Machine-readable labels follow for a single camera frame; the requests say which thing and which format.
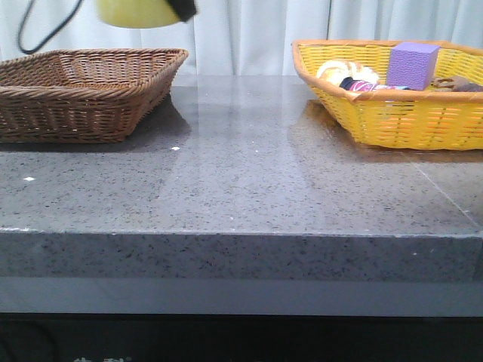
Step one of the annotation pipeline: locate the black cable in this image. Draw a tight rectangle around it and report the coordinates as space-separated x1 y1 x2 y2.
17 0 83 55

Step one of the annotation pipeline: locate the black pink snack packet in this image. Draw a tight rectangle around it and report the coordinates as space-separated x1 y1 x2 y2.
339 77 410 92

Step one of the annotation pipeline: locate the cream bread roll toy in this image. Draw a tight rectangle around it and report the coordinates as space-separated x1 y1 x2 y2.
316 60 380 85

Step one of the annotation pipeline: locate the brown wicker basket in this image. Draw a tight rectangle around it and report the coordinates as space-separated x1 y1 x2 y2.
1 48 189 143

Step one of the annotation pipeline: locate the brown object in basket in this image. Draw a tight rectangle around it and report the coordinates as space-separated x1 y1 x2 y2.
431 75 482 92

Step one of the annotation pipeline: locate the yellow tape roll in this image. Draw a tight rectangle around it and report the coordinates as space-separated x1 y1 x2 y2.
95 0 181 29

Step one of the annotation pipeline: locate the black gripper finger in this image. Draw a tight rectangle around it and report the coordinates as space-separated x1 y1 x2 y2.
168 0 198 22

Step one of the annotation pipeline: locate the purple foam cube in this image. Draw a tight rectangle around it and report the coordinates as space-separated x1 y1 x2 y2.
386 42 440 91

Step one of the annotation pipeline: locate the yellow woven plastic basket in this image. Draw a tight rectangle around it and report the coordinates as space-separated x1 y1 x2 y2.
292 39 482 151

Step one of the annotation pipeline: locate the white curtain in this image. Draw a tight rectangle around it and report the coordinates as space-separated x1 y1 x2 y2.
0 0 483 78

